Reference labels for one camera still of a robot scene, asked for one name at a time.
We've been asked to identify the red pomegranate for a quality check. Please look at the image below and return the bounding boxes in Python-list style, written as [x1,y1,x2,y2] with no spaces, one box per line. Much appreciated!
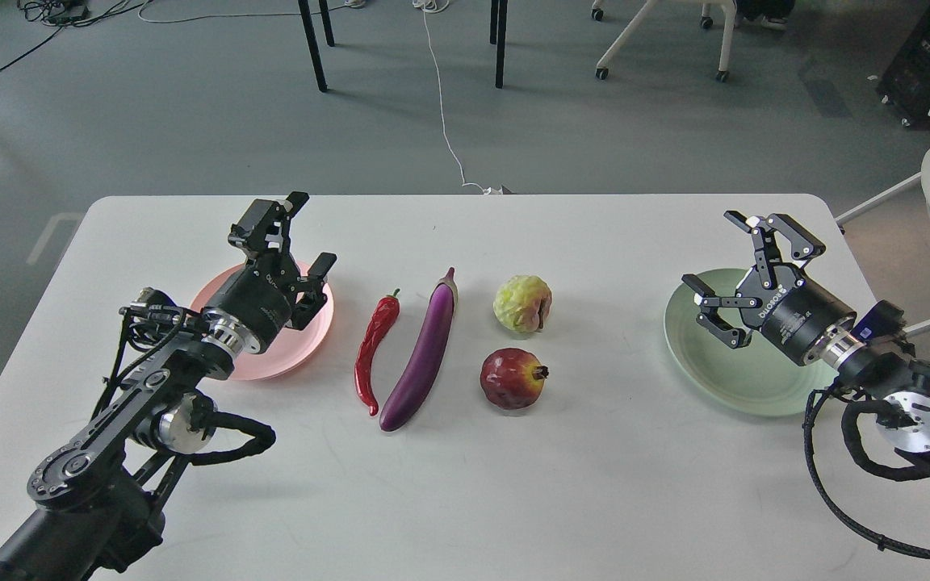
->
[479,347,550,411]

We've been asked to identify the black table leg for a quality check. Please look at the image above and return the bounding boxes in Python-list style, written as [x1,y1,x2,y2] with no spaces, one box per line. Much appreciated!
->
[488,0,509,89]
[296,0,335,93]

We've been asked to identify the black table leg left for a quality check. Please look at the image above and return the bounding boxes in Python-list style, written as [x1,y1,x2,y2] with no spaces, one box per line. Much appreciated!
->
[296,0,335,93]

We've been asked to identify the white cable on floor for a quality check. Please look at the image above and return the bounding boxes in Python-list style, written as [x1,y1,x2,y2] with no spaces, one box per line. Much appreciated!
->
[413,0,506,196]

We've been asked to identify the person legs in black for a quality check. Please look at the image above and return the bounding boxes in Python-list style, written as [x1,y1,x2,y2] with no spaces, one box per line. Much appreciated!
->
[735,0,796,31]

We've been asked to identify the black table leg right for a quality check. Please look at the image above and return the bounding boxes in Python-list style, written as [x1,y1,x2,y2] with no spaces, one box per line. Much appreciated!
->
[488,0,509,89]

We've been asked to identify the black cables on floor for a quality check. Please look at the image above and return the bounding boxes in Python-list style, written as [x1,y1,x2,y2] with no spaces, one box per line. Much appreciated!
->
[0,0,151,98]

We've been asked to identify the pink plate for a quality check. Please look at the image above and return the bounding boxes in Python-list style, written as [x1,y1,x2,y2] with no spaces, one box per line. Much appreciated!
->
[228,283,335,380]

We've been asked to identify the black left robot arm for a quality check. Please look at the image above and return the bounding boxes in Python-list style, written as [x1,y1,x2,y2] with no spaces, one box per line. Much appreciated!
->
[0,191,336,580]

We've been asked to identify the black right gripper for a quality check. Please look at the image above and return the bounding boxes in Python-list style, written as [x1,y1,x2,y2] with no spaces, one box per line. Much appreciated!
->
[681,211,858,366]

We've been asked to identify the red chili pepper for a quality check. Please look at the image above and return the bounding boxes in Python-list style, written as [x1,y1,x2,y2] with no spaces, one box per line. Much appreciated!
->
[354,288,401,416]

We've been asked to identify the purple eggplant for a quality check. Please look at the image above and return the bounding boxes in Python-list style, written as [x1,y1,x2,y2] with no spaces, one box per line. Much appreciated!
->
[379,267,458,433]

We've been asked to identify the green yellow cabbage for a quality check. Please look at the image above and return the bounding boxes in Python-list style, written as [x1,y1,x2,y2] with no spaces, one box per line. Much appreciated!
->
[493,274,553,334]

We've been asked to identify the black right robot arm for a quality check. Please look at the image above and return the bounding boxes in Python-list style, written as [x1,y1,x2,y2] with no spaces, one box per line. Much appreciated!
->
[682,211,930,560]

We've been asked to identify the green plate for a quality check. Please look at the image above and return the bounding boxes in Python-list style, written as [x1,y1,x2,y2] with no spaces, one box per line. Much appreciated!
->
[664,283,836,418]

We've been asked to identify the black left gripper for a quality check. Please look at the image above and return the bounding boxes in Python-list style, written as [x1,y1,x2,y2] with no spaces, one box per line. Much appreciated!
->
[202,192,338,354]

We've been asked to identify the white office chair base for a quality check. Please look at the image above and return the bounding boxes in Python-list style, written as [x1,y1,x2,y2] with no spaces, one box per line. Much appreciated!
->
[594,1,738,82]

